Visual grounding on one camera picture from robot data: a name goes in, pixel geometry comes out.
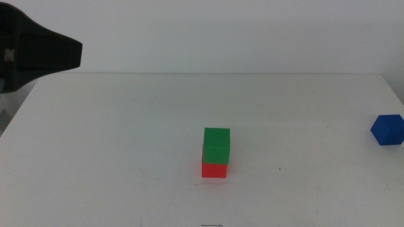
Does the green cube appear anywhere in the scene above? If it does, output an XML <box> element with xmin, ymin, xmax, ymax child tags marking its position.
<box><xmin>203</xmin><ymin>127</ymin><xmax>231</xmax><ymax>165</ymax></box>

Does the red cube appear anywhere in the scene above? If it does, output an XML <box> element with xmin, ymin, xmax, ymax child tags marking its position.
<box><xmin>201</xmin><ymin>144</ymin><xmax>229</xmax><ymax>179</ymax></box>

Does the blue cube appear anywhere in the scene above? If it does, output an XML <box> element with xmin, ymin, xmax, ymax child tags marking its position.
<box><xmin>370</xmin><ymin>114</ymin><xmax>404</xmax><ymax>146</ymax></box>

